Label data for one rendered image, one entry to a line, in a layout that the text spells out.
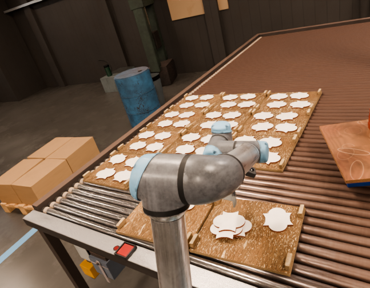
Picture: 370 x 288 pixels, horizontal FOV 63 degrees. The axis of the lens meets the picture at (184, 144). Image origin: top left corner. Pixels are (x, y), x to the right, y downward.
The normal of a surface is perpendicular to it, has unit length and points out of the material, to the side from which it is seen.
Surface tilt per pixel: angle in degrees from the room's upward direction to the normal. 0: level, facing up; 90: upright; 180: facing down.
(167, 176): 48
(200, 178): 56
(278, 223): 0
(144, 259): 0
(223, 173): 62
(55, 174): 90
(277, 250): 0
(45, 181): 90
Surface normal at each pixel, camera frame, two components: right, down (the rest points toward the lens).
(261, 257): -0.25, -0.85
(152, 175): -0.40, -0.18
